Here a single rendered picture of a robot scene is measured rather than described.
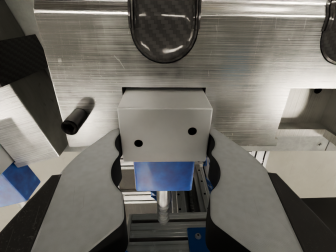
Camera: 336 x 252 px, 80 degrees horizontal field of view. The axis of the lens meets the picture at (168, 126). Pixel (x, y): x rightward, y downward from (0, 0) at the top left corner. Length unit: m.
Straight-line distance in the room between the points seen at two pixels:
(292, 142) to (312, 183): 1.48
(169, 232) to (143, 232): 0.06
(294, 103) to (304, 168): 1.46
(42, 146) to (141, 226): 0.36
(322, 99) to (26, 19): 0.27
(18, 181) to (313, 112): 0.28
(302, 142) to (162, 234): 0.34
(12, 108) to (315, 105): 0.25
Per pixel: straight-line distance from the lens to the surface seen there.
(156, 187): 0.16
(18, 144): 0.23
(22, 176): 0.26
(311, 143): 0.32
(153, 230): 0.52
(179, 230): 0.52
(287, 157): 1.52
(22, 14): 0.25
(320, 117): 0.22
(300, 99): 0.20
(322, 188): 1.86
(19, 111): 0.21
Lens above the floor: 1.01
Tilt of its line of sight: 61 degrees down
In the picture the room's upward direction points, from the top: 176 degrees clockwise
